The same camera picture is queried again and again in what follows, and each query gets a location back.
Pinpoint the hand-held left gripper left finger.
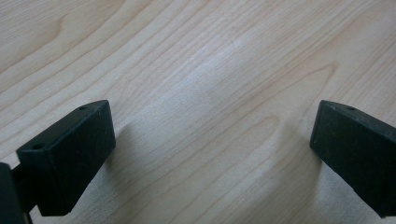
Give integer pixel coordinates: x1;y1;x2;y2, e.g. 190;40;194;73
11;99;117;217

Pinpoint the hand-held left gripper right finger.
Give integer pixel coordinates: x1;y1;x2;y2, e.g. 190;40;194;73
309;99;396;218

